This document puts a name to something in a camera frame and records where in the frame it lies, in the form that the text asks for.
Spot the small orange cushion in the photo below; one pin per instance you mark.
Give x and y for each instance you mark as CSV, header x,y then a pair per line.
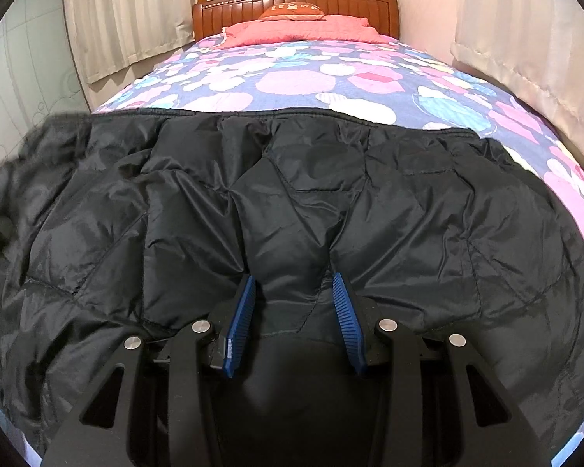
x,y
292,10

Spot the floral bed sheet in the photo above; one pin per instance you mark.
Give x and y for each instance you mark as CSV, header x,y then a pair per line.
x,y
321,82

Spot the frosted glass wardrobe door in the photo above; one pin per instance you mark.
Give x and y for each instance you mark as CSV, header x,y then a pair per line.
x,y
29,73

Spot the wooden headboard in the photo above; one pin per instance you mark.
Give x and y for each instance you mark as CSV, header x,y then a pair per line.
x,y
224,14

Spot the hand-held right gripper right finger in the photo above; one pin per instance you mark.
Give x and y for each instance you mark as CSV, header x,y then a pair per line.
x,y
349,316

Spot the red pillow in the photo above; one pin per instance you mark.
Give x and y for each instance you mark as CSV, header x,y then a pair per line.
x,y
321,30

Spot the short cream curtain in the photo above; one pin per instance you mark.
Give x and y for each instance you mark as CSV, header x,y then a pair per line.
x,y
126,14

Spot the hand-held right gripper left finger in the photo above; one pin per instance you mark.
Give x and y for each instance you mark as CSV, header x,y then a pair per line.
x,y
238,312

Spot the black padded jacket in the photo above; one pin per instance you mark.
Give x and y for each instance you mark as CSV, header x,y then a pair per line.
x,y
175,204

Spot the long cream curtain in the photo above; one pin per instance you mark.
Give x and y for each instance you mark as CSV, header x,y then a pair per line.
x,y
530,58

